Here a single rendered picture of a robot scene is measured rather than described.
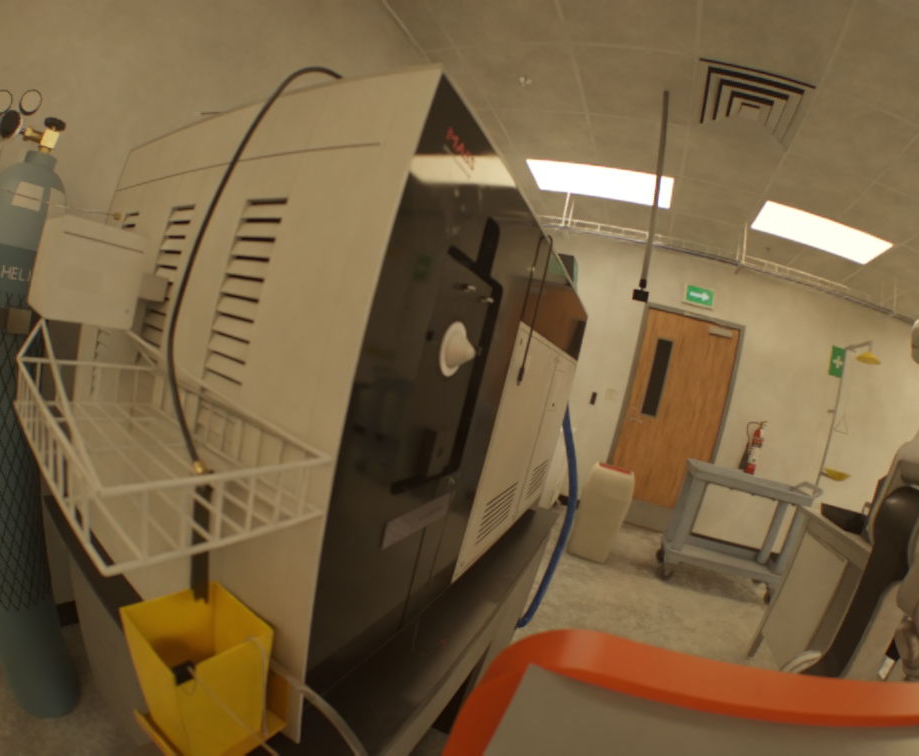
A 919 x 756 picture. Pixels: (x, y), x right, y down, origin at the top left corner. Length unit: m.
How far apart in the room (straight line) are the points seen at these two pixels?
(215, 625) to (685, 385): 4.16
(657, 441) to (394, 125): 4.08
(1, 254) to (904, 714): 1.08
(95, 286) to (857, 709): 0.59
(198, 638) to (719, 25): 2.29
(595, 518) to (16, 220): 3.21
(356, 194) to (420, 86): 0.11
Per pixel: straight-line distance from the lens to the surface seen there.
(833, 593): 2.09
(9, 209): 0.97
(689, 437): 4.32
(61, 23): 1.47
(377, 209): 0.34
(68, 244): 0.50
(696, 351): 4.34
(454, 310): 0.47
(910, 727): 0.17
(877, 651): 1.04
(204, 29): 1.63
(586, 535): 3.16
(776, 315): 4.61
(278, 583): 0.42
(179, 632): 0.47
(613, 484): 3.04
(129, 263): 0.52
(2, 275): 0.96
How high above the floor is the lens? 1.20
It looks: 3 degrees down
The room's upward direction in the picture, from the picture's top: 14 degrees clockwise
